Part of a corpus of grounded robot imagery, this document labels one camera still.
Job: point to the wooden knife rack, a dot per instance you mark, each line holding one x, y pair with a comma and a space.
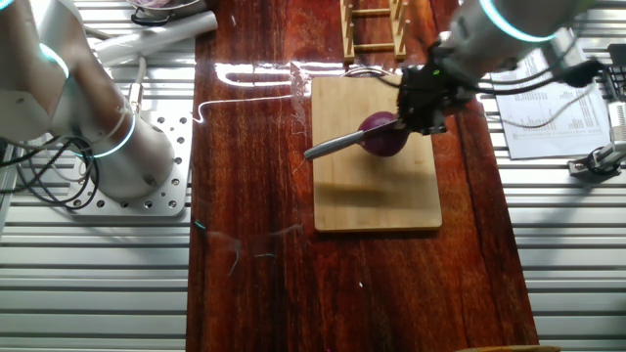
348, 39

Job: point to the bamboo cutting board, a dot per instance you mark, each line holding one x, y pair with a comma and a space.
362, 195

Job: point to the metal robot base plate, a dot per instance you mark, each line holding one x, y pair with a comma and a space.
171, 198

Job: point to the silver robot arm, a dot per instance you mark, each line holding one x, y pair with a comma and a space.
132, 156

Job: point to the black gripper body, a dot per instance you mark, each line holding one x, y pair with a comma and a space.
425, 95

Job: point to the silver bar-shaped camera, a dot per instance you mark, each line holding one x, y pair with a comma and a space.
618, 122

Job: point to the purple vegetable pieces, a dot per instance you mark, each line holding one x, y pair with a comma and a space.
151, 3

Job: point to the steel cleaver knife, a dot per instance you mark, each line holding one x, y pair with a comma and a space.
337, 144

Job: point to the white plastic roll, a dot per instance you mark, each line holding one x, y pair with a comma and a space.
156, 36

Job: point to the printed paper sheet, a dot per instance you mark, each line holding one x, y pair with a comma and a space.
552, 117

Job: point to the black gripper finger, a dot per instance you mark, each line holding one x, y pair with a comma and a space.
430, 124

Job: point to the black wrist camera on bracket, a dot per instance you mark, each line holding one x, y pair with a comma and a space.
577, 68

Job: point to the glossy wood-grain table mat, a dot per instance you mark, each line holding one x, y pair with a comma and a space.
244, 293

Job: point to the purple onion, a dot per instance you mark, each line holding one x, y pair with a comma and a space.
386, 142

